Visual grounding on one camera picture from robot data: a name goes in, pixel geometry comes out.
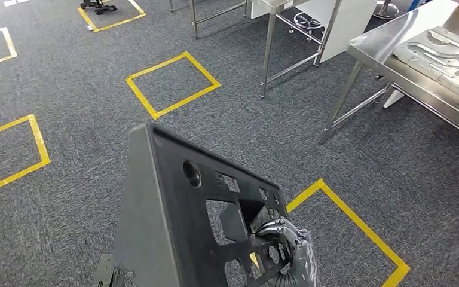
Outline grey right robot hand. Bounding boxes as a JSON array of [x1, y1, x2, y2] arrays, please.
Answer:
[[255, 216, 322, 287]]

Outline black plastic frame part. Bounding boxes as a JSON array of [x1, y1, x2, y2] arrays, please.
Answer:
[[111, 121, 293, 287]]

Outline steel workbench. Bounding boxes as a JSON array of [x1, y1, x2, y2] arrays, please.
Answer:
[[318, 0, 459, 145]]

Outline chrome chair base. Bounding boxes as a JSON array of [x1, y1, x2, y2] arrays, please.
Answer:
[[292, 11, 325, 35]]

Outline silver stamped metal plate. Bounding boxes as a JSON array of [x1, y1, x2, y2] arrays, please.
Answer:
[[391, 25, 459, 100]]

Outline white cabinet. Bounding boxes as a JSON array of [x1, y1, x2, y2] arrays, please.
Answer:
[[249, 0, 379, 64]]

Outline steel table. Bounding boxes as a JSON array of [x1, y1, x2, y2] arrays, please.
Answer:
[[168, 0, 250, 41], [253, 0, 343, 100]]

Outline chrome disc base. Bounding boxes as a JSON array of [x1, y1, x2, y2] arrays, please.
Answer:
[[373, 0, 400, 20]]

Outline black wheeled base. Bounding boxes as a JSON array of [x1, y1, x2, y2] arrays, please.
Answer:
[[80, 0, 118, 16]]

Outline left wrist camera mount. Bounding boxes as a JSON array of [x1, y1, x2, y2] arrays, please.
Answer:
[[91, 253, 135, 287]]

